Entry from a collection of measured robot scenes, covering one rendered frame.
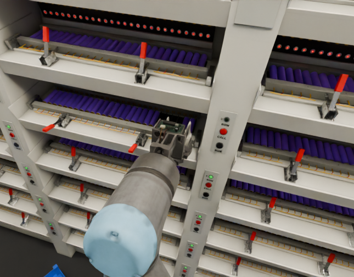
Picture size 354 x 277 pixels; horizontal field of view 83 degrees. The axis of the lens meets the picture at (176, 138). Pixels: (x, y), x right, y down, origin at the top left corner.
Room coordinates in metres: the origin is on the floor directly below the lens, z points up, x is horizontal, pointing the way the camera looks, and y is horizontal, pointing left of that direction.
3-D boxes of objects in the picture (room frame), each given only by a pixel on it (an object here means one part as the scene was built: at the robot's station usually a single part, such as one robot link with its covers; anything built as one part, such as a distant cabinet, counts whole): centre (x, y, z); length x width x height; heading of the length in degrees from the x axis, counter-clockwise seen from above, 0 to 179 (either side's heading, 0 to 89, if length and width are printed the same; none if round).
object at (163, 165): (0.26, 0.04, 1.04); 0.10 x 0.05 x 0.09; 80
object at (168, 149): (0.34, 0.02, 1.04); 0.12 x 0.08 x 0.09; 170
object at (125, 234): (0.17, 0.05, 1.03); 0.12 x 0.09 x 0.10; 170
